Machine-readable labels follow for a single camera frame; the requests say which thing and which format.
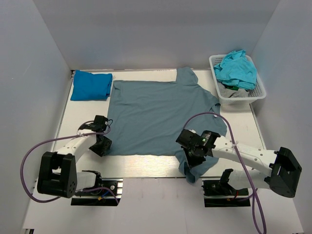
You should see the folded bright blue t shirt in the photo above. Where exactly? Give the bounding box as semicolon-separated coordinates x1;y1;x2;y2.
70;70;113;101

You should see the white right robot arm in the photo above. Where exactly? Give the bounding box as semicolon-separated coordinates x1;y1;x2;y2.
176;129;302;198

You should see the white plastic basket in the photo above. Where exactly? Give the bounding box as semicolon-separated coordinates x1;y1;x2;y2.
209;50;266;105

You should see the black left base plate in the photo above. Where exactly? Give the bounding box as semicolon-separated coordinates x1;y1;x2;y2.
71;178;123;206

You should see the green garment in basket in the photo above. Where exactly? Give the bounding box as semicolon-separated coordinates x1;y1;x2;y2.
225;85;239;91

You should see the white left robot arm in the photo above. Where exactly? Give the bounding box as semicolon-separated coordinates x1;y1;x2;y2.
37;115;113;198

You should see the grey-blue t shirt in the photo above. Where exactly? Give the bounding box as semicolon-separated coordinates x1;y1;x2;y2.
108;67;227;183

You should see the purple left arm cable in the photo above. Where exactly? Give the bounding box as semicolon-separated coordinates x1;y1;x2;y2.
20;118;120;205

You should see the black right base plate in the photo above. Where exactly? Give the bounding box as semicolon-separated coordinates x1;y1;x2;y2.
201;169;251;208

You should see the crumpled turquoise t shirt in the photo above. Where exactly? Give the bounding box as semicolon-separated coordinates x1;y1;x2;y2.
214;50;257;90

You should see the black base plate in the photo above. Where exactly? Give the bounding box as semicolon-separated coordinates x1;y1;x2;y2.
201;169;251;208
71;178;123;206

